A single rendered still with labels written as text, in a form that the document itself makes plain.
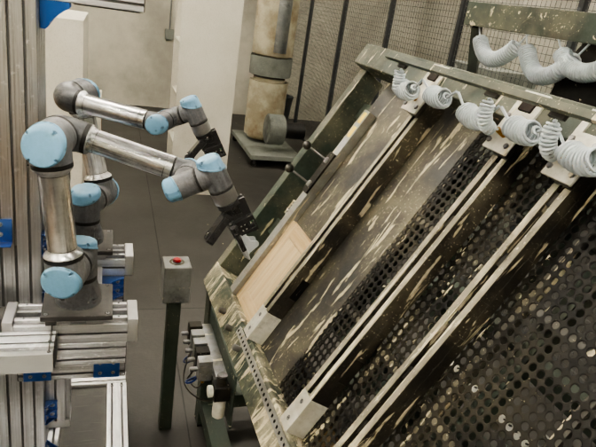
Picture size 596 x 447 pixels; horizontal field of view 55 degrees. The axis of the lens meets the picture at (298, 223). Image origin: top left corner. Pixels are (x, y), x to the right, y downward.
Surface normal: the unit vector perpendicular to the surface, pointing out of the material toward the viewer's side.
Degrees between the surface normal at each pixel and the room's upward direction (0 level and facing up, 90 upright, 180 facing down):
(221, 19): 90
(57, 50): 90
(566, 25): 90
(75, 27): 90
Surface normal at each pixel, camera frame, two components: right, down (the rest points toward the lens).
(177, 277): 0.31, 0.39
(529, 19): -0.94, -0.01
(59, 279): 0.05, 0.49
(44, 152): 0.07, 0.25
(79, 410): 0.14, -0.92
